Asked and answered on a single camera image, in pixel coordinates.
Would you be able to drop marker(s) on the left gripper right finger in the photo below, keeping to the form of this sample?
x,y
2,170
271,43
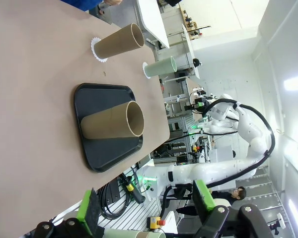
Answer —
x,y
203,198

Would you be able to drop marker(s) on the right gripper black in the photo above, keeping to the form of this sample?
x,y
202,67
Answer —
x,y
201,107

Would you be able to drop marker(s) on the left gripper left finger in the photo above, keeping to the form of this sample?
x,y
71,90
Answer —
x,y
90,210

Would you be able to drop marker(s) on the tan tall cup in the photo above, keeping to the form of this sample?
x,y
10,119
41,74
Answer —
x,y
144,235
116,41
106,124

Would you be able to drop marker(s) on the white scalloped paper coaster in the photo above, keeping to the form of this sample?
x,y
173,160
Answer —
x,y
144,65
92,43

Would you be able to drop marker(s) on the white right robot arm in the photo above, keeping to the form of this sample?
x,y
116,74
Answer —
x,y
213,171

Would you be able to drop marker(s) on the person's left hand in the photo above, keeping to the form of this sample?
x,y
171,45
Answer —
x,y
113,2

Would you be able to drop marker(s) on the dark-haired person black top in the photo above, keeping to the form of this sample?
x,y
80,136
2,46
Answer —
x,y
239,193

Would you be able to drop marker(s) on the black yellow hand tool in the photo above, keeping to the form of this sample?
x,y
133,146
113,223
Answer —
x,y
139,197

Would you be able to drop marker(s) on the yellow emergency stop box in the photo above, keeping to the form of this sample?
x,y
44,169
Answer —
x,y
154,221

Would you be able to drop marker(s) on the black plastic tray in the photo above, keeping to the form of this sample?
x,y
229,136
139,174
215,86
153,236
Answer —
x,y
109,153

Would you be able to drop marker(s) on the white folding table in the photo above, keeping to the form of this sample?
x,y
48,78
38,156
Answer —
x,y
154,22

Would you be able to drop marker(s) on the person in blue shirt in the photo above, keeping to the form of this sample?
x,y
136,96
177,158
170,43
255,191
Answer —
x,y
87,3

